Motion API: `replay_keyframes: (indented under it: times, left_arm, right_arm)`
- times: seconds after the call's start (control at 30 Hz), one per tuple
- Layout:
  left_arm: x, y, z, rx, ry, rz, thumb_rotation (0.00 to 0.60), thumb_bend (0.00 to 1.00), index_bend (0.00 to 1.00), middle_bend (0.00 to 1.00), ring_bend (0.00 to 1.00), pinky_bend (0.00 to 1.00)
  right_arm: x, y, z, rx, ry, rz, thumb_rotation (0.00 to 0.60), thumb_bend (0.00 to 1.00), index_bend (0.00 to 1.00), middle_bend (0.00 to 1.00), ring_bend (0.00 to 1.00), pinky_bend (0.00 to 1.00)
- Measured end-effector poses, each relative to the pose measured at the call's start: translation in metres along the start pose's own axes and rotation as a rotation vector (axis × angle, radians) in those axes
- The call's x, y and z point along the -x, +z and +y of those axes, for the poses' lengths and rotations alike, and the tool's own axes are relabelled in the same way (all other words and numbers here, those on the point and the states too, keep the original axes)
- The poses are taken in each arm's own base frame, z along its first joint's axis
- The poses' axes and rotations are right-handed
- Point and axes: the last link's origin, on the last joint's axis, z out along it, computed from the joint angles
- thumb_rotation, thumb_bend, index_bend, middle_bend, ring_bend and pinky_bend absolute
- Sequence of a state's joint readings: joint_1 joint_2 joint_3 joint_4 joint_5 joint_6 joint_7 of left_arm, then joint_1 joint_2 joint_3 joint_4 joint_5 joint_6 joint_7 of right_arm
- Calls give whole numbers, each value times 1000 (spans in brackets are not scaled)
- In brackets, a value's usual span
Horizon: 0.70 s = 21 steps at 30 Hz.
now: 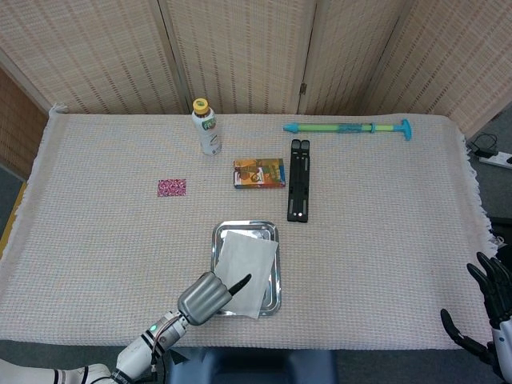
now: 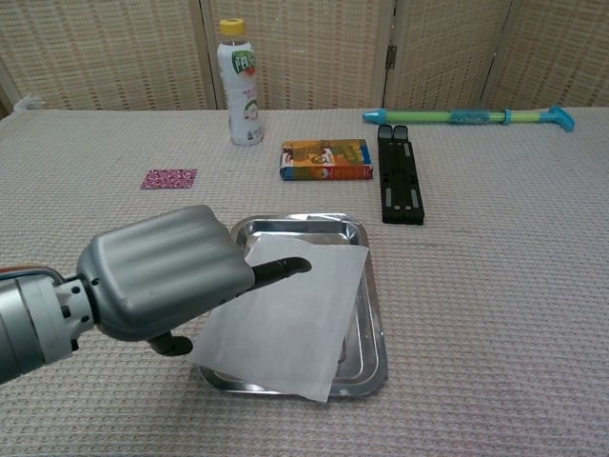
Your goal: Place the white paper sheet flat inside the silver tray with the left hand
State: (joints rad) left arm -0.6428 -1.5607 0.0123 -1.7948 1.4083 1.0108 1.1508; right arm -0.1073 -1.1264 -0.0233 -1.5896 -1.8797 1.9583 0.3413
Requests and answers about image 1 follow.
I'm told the beige woven tablecloth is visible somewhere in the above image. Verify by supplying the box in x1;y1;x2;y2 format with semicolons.
0;102;501;351

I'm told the white power strip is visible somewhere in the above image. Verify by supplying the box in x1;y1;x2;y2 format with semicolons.
478;150;512;171

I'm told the white bottle yellow cap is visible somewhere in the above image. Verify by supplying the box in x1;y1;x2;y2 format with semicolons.
190;98;223;157

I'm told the colourful cardboard box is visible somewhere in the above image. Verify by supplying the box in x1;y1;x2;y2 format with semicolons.
232;158;287;190

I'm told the pink patterned card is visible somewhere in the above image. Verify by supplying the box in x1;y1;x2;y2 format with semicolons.
157;178;188;198

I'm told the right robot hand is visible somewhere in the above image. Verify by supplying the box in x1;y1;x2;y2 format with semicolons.
439;250;512;381

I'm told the woven folding screen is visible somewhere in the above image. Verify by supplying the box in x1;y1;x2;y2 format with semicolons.
0;0;512;139

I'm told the stainless steel tray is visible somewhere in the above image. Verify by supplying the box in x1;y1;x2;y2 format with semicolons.
210;219;282;318

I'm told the green blue water gun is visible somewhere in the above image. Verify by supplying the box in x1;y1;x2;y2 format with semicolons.
282;118;414;142

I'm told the black folding stand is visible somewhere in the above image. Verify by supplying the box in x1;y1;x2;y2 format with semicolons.
286;138;312;223

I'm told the black cable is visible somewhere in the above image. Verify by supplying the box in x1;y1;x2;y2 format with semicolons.
466;131;499;158

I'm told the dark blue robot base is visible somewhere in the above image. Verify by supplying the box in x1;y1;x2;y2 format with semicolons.
166;346;338;384

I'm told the white paper sheet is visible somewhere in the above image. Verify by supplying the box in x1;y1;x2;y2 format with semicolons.
214;231;280;320

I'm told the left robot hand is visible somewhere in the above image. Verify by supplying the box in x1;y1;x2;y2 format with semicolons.
177;271;253;326

